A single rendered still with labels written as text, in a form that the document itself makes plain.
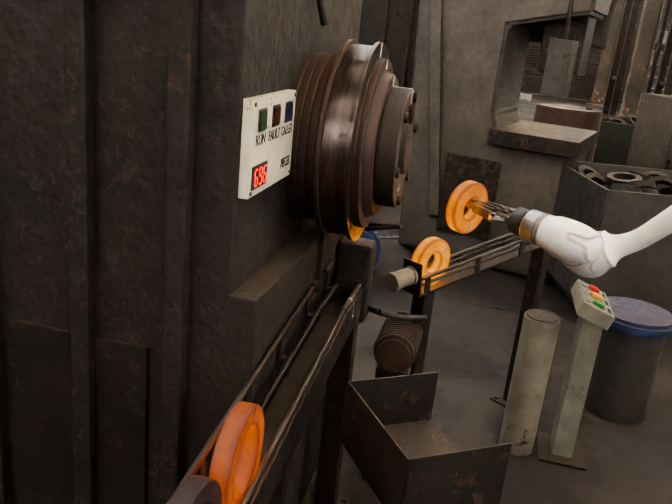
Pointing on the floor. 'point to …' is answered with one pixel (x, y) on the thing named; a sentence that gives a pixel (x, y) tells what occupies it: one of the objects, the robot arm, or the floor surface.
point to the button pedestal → (576, 381)
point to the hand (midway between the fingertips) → (468, 201)
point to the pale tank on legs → (628, 55)
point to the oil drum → (567, 116)
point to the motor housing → (396, 347)
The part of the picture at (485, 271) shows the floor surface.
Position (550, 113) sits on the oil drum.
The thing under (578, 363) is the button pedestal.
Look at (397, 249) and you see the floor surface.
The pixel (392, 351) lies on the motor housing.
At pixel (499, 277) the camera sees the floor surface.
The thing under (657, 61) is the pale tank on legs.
